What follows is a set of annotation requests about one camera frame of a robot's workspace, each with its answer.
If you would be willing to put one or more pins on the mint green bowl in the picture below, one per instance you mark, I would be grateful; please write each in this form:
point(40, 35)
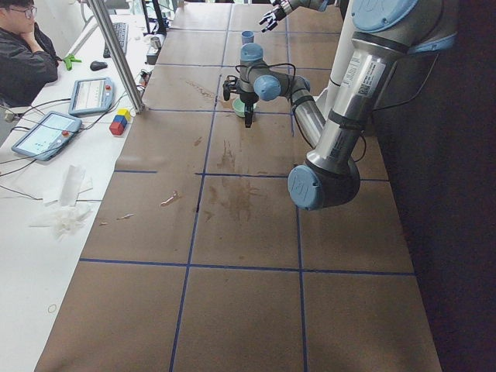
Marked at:
point(239, 107)

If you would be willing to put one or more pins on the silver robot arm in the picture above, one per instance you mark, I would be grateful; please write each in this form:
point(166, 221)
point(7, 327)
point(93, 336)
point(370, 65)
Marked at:
point(376, 34)
point(317, 5)

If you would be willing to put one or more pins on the near teach pendant tablet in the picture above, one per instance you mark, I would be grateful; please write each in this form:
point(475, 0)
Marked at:
point(48, 137)

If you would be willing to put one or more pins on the black computer mouse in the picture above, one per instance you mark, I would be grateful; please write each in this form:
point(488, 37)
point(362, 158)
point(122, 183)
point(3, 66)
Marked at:
point(98, 65)

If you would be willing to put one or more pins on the red blue yellow blocks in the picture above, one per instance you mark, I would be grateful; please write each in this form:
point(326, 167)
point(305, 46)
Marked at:
point(120, 122)

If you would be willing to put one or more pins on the teach pendant tablet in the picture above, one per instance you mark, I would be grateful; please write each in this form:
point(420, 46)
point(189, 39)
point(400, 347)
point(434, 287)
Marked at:
point(48, 137)
point(91, 96)

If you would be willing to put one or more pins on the far teach pendant tablet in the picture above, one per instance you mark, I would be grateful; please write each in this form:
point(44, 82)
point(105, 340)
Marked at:
point(91, 96)

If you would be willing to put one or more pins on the small metal cup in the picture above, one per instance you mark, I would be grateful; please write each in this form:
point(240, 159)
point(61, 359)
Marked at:
point(155, 42)

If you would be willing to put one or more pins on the aluminium frame post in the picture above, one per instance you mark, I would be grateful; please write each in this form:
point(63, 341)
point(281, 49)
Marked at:
point(119, 58)

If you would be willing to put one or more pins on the black keyboard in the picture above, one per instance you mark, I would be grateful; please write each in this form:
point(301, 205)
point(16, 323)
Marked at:
point(121, 30)

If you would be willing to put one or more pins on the green clamp tool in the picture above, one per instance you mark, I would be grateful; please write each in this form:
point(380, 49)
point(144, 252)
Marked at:
point(70, 60)

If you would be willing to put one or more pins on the person in black jacket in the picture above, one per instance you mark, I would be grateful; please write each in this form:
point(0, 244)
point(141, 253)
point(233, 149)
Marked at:
point(28, 58)

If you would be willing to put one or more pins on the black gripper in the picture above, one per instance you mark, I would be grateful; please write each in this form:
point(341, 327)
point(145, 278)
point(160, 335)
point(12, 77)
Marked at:
point(280, 10)
point(246, 98)

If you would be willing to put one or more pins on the far orange black connector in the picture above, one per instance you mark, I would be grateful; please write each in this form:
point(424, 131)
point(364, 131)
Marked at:
point(144, 77)

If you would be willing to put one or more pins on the light blue plastic cup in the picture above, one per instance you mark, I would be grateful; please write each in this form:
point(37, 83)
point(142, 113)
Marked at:
point(247, 36)

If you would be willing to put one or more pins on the white folded paper towel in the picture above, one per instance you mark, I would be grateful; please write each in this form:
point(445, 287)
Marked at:
point(73, 183)

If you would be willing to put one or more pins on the crumpled white tissue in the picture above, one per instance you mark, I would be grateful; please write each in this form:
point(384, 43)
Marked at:
point(61, 220)

